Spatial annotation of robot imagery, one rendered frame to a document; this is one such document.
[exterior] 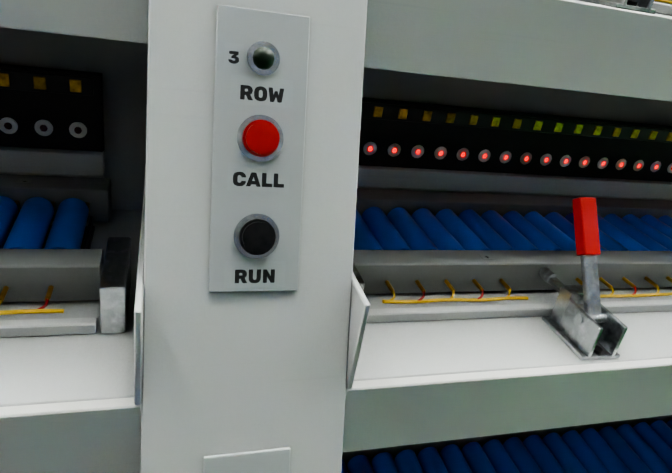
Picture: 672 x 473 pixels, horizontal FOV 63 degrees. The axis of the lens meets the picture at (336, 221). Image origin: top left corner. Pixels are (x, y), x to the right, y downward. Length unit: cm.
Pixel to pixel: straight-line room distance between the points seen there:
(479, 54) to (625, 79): 10
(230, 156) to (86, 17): 8
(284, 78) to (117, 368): 15
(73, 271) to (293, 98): 15
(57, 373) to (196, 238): 9
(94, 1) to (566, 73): 24
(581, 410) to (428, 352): 11
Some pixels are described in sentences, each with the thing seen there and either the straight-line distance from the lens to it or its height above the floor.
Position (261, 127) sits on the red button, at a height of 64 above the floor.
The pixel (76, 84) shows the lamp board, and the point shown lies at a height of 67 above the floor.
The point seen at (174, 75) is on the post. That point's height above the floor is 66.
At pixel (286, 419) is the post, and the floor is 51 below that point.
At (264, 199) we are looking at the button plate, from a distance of 25.
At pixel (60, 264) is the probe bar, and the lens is 32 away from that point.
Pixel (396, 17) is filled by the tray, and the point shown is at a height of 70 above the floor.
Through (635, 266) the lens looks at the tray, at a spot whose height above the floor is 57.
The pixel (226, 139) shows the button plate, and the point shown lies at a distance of 24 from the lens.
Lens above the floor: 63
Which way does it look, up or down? 6 degrees down
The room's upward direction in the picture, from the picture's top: 3 degrees clockwise
